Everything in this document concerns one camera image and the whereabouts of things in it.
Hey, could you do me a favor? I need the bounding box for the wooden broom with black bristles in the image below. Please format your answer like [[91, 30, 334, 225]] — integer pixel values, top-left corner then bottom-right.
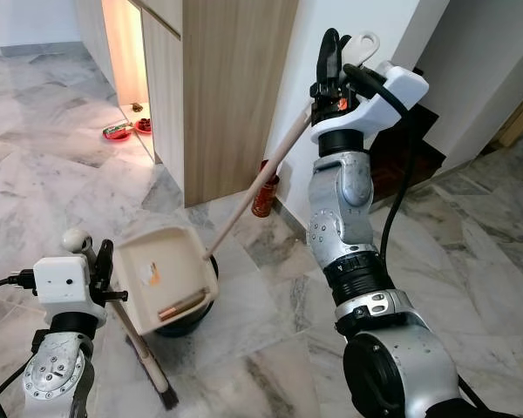
[[61, 227, 180, 411]]

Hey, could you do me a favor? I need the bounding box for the beige dustpan with wooden handle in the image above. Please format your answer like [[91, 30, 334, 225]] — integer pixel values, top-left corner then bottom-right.
[[113, 31, 382, 338]]

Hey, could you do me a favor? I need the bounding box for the orange white paper scrap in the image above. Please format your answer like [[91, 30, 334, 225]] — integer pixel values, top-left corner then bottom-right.
[[146, 260, 165, 289]]

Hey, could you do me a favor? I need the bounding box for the copper cylinder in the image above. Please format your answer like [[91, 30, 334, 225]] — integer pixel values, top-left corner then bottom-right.
[[158, 291, 212, 322]]

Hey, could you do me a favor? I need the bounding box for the tall wooden cabinet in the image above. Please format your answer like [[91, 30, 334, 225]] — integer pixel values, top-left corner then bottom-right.
[[73, 0, 299, 209]]

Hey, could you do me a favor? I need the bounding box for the black round base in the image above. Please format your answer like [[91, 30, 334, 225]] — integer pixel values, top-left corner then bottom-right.
[[154, 294, 219, 339]]

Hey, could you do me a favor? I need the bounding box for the red sauce bottle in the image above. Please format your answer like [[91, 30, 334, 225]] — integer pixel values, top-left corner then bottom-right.
[[252, 158, 281, 219]]

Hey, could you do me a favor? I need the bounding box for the red oval bowl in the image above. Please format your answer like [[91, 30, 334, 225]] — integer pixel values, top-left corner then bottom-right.
[[102, 125, 132, 141]]

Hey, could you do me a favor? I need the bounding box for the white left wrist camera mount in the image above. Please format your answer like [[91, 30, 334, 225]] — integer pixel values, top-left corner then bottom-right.
[[32, 254, 107, 317]]

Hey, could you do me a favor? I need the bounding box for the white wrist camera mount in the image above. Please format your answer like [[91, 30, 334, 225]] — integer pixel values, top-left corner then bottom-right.
[[311, 61, 431, 145], [32, 254, 107, 317]]

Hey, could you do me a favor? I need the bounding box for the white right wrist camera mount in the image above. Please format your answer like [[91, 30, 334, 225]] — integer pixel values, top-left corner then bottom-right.
[[311, 61, 431, 145]]

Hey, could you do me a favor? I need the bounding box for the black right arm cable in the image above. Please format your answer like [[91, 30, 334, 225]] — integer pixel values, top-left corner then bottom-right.
[[343, 64, 413, 263]]

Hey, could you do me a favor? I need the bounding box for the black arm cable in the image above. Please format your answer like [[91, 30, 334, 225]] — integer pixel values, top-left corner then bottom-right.
[[343, 64, 413, 263], [0, 272, 37, 418]]

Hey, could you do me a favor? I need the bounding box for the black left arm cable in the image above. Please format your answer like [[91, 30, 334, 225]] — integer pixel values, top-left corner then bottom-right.
[[0, 272, 37, 418]]

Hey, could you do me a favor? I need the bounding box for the beige wooden door frame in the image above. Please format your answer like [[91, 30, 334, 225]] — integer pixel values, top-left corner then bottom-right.
[[495, 80, 523, 151]]

